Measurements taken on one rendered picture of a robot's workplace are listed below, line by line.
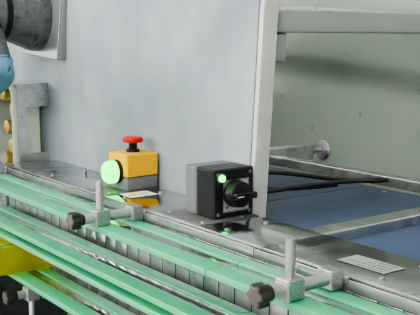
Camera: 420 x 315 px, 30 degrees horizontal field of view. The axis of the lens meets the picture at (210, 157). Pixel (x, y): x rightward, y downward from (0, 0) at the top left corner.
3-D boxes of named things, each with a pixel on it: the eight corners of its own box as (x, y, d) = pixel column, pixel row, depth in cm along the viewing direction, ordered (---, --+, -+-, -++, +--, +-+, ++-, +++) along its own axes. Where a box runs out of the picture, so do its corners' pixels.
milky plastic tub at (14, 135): (20, 165, 204) (-13, 169, 199) (17, 79, 201) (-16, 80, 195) (49, 174, 190) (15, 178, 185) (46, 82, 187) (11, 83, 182)
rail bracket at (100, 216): (135, 216, 134) (64, 227, 126) (134, 174, 133) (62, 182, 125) (147, 220, 131) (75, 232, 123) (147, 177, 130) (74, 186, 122)
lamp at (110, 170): (111, 181, 150) (97, 182, 149) (111, 157, 150) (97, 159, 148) (123, 184, 147) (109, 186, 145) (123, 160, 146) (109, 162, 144)
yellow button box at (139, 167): (141, 182, 156) (108, 186, 152) (140, 145, 155) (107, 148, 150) (160, 187, 150) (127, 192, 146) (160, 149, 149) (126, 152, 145)
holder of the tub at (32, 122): (23, 185, 205) (-6, 189, 200) (19, 80, 201) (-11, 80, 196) (51, 195, 191) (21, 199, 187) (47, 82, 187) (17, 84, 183)
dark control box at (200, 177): (225, 205, 134) (184, 212, 129) (225, 159, 133) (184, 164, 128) (256, 214, 127) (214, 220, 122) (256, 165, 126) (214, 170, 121)
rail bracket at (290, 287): (326, 282, 97) (242, 304, 90) (327, 224, 96) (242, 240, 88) (349, 290, 94) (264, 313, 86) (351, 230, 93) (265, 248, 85)
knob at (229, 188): (245, 205, 126) (259, 208, 123) (222, 208, 123) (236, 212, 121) (245, 177, 125) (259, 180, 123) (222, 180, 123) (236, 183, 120)
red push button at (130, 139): (118, 153, 150) (118, 135, 150) (136, 151, 153) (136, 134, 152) (129, 155, 147) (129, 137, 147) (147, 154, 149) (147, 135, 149)
